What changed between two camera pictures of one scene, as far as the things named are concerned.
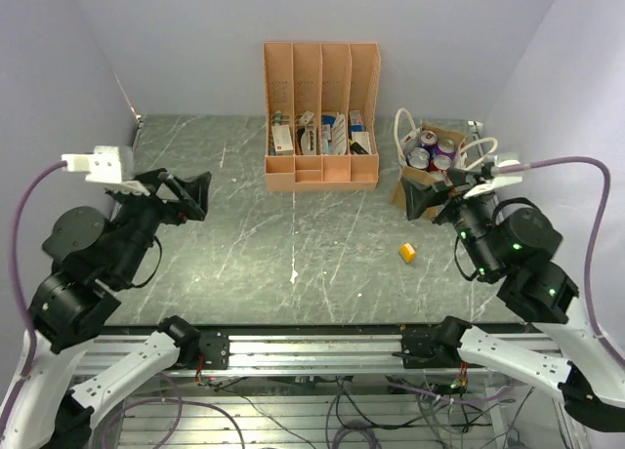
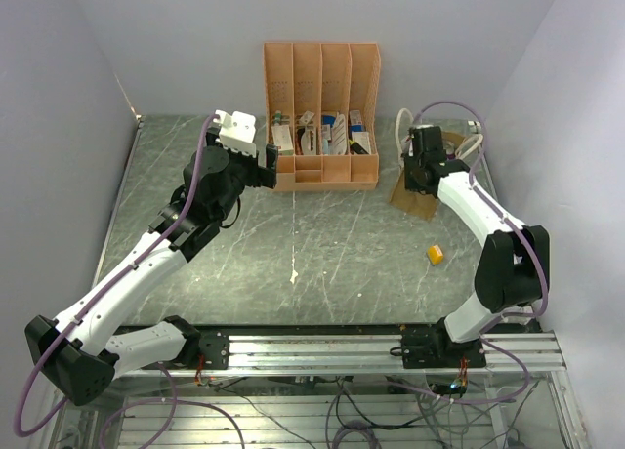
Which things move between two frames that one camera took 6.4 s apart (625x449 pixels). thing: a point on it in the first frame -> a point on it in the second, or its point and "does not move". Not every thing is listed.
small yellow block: (407, 252) -> (436, 254)
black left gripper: (196, 187) -> (260, 176)
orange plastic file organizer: (321, 115) does not move
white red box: (282, 140) does not move
